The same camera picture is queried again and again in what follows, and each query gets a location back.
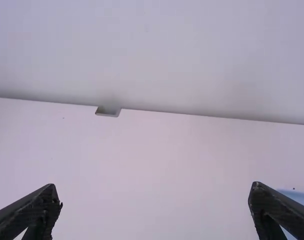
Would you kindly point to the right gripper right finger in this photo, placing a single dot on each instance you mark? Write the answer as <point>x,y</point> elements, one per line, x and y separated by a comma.
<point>269,205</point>

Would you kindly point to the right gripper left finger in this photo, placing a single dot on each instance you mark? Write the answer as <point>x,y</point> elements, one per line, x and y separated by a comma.
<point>29,212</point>

